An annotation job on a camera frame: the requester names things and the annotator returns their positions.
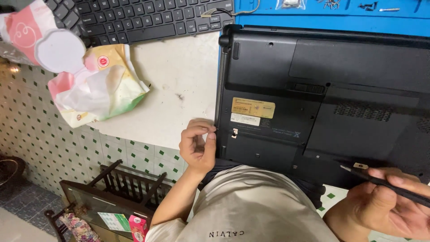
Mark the person's right hand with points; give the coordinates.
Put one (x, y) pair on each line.
(379, 208)

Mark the dark wooden chair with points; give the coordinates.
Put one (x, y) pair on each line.
(131, 181)

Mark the black laptop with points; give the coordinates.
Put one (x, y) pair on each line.
(302, 84)

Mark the person's left hand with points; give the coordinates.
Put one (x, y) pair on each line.
(196, 153)

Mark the pink white wipes packet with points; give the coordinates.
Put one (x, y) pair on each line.
(27, 33)

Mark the dark round bowl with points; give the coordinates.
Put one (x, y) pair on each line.
(10, 171)

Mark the pink carton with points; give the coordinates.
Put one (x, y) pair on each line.
(137, 228)

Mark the black screwdriver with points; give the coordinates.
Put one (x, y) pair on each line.
(376, 179)

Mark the small silver metal piece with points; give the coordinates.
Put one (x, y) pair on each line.
(389, 9)

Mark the yellow green wet wipes packet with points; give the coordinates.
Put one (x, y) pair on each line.
(100, 87)

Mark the green white paper sheet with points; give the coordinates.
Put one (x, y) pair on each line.
(114, 221)

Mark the small brass metal bracket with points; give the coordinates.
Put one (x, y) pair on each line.
(360, 165)

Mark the pile of small screws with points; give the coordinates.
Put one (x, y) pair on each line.
(332, 4)

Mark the dark framed glass panel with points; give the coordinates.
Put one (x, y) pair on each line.
(87, 201)

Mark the floral cloth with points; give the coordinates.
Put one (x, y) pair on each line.
(79, 228)

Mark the black keyboard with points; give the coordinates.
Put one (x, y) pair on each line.
(141, 16)

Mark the person's beige shirt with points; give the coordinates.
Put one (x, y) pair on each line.
(248, 208)

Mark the small clear plastic bag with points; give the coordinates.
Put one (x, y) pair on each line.
(290, 3)

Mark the blue work mat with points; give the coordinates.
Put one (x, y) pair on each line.
(329, 20)

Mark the small black metal parts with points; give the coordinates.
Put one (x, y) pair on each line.
(368, 6)

